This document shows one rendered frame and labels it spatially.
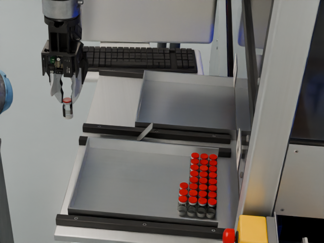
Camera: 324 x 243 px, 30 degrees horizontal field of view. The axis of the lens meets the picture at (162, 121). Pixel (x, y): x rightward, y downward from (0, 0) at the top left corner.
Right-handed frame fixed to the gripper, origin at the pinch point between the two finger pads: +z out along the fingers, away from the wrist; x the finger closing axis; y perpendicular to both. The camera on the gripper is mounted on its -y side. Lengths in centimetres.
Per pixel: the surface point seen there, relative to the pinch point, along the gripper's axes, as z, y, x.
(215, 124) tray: 23, -28, 36
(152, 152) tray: 23.9, -14.3, 18.8
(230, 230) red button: 14.1, 24.4, 36.1
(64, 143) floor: 103, -128, -28
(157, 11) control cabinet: 13, -84, 16
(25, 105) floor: 100, -157, -54
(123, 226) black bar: 25.0, 13.3, 14.0
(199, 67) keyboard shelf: 27, -71, 32
